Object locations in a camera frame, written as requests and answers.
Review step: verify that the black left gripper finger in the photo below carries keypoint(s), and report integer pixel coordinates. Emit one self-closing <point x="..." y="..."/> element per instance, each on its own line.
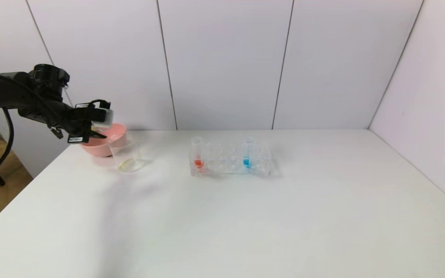
<point x="95" y="135"/>

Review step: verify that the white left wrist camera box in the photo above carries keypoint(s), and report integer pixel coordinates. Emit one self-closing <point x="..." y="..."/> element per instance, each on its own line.
<point x="102" y="117"/>

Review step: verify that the clear acrylic test tube rack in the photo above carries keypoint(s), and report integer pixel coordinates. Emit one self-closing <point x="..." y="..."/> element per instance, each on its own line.
<point x="222" y="163"/>

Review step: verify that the pink bowl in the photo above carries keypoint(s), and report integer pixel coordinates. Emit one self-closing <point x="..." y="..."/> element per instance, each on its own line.
<point x="99" y="149"/>

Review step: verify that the black and orange left arm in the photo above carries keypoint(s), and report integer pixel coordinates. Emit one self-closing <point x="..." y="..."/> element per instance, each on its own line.
<point x="6" y="92"/>

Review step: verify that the clear glass beaker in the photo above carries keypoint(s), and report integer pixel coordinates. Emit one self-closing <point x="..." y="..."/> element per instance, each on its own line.
<point x="129" y="159"/>

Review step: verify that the test tube with blue pigment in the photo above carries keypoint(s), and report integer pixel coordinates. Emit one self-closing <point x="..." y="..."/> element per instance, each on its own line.
<point x="247" y="162"/>

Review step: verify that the test tube with red pigment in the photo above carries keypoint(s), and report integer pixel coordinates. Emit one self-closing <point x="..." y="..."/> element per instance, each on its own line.
<point x="198" y="162"/>

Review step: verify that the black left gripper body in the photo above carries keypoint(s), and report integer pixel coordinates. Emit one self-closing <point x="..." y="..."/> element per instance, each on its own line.
<point x="78" y="122"/>

